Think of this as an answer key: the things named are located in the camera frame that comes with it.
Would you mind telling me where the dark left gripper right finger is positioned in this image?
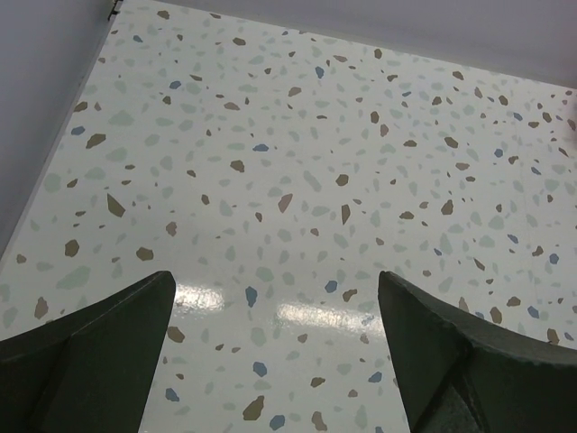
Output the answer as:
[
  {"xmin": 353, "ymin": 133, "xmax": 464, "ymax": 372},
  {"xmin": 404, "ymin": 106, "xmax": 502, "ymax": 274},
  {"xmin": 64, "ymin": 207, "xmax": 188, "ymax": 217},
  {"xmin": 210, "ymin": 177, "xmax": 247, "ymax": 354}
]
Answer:
[{"xmin": 378, "ymin": 272, "xmax": 576, "ymax": 432}]

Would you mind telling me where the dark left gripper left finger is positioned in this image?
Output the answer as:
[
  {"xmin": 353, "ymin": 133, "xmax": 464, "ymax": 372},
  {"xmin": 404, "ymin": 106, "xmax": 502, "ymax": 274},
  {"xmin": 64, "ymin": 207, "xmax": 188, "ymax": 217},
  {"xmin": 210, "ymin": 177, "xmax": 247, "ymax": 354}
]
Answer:
[{"xmin": 1, "ymin": 271, "xmax": 176, "ymax": 433}]

